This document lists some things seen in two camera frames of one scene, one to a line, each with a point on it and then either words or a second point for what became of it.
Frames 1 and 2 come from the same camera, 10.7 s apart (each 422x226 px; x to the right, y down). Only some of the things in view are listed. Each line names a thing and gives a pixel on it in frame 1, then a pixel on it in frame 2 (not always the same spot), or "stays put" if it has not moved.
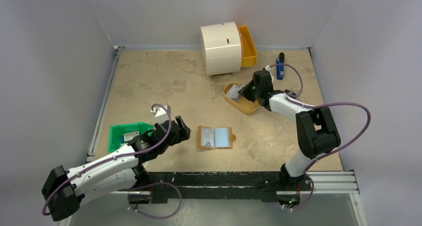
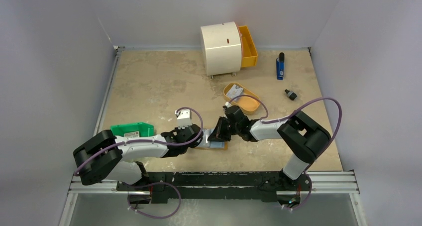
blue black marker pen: [279, 69] stays put
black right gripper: [249, 91] → [223, 128]
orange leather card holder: [218, 138] stays put
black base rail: [248, 185] stays put
